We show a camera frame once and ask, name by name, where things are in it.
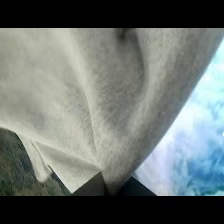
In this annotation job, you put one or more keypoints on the grey T-shirt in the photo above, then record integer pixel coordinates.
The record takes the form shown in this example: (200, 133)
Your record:
(100, 93)

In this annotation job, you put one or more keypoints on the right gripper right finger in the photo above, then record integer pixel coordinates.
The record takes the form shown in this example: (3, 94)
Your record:
(135, 187)

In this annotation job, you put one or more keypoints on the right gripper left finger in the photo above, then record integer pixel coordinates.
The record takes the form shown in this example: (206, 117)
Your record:
(93, 186)

